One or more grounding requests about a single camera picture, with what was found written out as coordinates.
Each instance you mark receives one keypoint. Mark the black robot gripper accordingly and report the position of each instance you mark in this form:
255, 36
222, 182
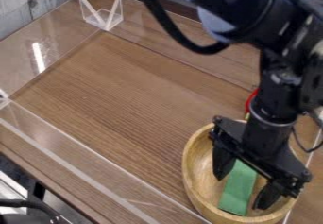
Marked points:
259, 144

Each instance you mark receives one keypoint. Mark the green rectangular block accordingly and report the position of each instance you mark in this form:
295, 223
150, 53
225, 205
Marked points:
238, 190

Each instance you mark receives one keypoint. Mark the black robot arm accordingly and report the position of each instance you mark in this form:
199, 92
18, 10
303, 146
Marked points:
285, 28

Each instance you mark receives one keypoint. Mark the brown wooden bowl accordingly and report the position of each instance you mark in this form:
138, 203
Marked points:
205, 188

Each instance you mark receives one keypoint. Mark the red plush strawberry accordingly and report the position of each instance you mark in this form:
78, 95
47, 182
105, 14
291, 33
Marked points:
247, 103

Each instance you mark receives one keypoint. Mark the clear acrylic front wall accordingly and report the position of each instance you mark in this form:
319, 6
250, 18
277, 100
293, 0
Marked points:
97, 186

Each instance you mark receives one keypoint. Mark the clear acrylic corner bracket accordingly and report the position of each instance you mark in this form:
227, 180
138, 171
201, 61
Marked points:
105, 19

